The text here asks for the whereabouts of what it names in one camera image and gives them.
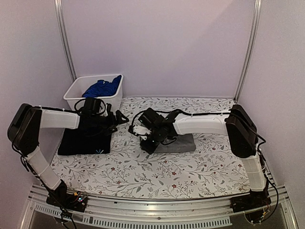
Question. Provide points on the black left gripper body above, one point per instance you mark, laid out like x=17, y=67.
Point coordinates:
x=103, y=123

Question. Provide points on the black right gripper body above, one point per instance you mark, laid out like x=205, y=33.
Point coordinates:
x=152, y=147

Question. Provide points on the black t-shirt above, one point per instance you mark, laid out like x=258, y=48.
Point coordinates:
x=91, y=141

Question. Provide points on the grey garment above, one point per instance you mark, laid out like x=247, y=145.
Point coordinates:
x=183, y=144

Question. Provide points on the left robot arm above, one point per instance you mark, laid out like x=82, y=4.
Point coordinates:
x=23, y=133

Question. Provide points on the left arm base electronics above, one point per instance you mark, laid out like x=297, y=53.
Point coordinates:
x=75, y=202

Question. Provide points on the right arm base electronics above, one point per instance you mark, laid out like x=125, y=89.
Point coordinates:
x=256, y=205

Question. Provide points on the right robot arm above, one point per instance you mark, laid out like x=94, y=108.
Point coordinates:
x=235, y=123

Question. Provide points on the white plastic laundry bin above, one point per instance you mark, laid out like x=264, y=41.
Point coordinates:
x=74, y=98

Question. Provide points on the blue garment in bin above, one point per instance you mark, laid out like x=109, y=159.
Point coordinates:
x=103, y=88

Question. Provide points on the floral tablecloth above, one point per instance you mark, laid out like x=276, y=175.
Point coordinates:
x=210, y=170

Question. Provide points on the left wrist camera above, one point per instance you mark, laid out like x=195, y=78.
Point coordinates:
x=93, y=106

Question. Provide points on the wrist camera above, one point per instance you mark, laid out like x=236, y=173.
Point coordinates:
x=93, y=106
x=144, y=123

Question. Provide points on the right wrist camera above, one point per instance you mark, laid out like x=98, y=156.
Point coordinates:
x=144, y=123

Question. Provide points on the aluminium front rail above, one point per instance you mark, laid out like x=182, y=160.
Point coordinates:
x=107, y=212

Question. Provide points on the left aluminium frame post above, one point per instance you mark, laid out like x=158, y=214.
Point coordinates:
x=64, y=38

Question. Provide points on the aluminium frame post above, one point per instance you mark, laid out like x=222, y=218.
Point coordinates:
x=249, y=50
x=64, y=38

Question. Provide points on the right aluminium frame post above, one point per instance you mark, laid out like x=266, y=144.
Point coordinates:
x=249, y=50

